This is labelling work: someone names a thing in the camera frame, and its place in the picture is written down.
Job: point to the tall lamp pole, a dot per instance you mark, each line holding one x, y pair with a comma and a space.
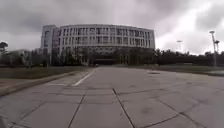
213, 46

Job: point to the kerb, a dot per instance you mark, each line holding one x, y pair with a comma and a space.
36, 82

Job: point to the grey paved plaza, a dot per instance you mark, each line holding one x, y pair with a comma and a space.
133, 100

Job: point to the large pale office building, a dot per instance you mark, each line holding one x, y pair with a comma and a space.
100, 41

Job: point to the row of trees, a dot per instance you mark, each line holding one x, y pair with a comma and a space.
180, 57

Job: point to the grass strip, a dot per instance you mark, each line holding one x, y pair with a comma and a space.
36, 71

